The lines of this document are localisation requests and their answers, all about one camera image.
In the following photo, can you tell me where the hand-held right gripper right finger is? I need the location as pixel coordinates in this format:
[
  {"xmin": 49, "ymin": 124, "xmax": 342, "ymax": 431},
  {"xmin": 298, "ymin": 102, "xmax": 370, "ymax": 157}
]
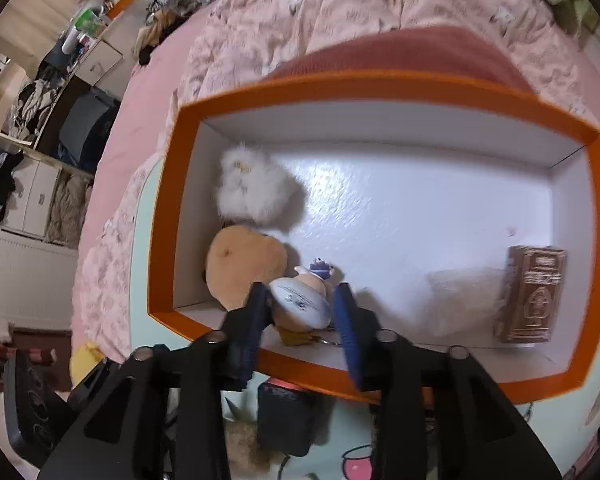
[{"xmin": 332, "ymin": 282, "xmax": 563, "ymax": 480}]

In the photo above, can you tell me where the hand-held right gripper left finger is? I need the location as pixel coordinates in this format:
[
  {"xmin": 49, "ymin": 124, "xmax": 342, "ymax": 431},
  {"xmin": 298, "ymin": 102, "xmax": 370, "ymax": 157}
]
[{"xmin": 37, "ymin": 282, "xmax": 281, "ymax": 480}]

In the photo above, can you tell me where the white and blue figurine keychain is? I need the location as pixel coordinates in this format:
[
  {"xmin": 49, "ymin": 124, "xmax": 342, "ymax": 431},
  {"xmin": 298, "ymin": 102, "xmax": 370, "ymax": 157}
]
[{"xmin": 269, "ymin": 257, "xmax": 348, "ymax": 348}]

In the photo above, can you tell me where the clear bubble wrap bag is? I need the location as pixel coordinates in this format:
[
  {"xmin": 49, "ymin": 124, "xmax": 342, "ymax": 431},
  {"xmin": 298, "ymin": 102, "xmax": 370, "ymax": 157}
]
[{"xmin": 425, "ymin": 265, "xmax": 506, "ymax": 337}]

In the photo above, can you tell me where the brown playing card box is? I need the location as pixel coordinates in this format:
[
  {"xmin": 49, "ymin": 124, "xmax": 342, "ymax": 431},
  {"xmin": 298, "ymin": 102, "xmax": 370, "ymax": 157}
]
[{"xmin": 495, "ymin": 245, "xmax": 568, "ymax": 345}]

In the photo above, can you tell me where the orange cardboard box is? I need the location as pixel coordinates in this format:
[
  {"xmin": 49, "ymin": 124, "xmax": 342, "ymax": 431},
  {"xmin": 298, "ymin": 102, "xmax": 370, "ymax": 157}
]
[{"xmin": 147, "ymin": 72, "xmax": 600, "ymax": 406}]

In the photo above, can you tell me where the brown round plush toy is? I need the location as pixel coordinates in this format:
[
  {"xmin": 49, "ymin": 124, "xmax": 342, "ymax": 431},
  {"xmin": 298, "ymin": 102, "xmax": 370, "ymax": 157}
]
[{"xmin": 205, "ymin": 225, "xmax": 288, "ymax": 311}]

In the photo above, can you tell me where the black zip case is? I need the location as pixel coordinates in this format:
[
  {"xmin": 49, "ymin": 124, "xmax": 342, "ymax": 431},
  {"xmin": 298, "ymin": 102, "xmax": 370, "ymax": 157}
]
[{"xmin": 257, "ymin": 380, "xmax": 321, "ymax": 457}]

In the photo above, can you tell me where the grey fluffy pouch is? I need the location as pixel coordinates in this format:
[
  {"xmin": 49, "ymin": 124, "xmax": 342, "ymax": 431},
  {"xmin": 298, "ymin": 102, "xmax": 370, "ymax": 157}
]
[{"xmin": 222, "ymin": 420, "xmax": 283, "ymax": 476}]

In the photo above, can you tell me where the white fluffy plush toy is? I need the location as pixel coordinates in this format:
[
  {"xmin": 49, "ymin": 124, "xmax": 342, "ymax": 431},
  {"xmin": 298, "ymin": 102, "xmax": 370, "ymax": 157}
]
[{"xmin": 215, "ymin": 142, "xmax": 308, "ymax": 233}]

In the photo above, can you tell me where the yellow plush toy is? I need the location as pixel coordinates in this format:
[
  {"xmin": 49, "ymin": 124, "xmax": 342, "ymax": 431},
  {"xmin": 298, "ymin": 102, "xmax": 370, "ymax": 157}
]
[{"xmin": 70, "ymin": 342, "xmax": 104, "ymax": 387}]

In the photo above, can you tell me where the pink bed sheet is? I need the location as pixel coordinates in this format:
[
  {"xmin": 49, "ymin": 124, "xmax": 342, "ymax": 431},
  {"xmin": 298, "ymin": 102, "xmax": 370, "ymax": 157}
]
[{"xmin": 95, "ymin": 10, "xmax": 211, "ymax": 191}]

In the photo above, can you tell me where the white shelf unit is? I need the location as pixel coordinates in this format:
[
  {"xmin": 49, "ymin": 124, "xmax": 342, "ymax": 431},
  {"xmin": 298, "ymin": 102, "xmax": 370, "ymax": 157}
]
[{"xmin": 0, "ymin": 50, "xmax": 96, "ymax": 243}]

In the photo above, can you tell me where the dark suitcase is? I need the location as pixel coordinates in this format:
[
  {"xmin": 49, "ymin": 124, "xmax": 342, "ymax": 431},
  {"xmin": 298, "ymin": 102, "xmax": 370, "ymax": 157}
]
[{"xmin": 57, "ymin": 90, "xmax": 122, "ymax": 172}]

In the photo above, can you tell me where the dusty red cloth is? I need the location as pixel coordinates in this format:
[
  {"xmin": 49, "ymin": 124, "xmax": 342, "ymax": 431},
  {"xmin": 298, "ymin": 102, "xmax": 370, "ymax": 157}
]
[{"xmin": 267, "ymin": 25, "xmax": 537, "ymax": 97}]

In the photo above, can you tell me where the white drawer cabinet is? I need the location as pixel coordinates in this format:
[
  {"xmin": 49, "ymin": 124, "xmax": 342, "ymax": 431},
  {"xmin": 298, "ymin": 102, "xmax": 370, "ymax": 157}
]
[{"xmin": 75, "ymin": 40, "xmax": 124, "ymax": 87}]

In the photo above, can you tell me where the tan garment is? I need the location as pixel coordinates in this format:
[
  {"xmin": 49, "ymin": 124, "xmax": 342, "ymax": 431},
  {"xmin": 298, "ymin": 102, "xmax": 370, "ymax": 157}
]
[{"xmin": 132, "ymin": 10, "xmax": 186, "ymax": 67}]

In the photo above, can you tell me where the pink quilted blanket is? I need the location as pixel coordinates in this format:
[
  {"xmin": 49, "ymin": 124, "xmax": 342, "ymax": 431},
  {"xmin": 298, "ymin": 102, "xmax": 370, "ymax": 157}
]
[{"xmin": 72, "ymin": 0, "xmax": 600, "ymax": 356}]

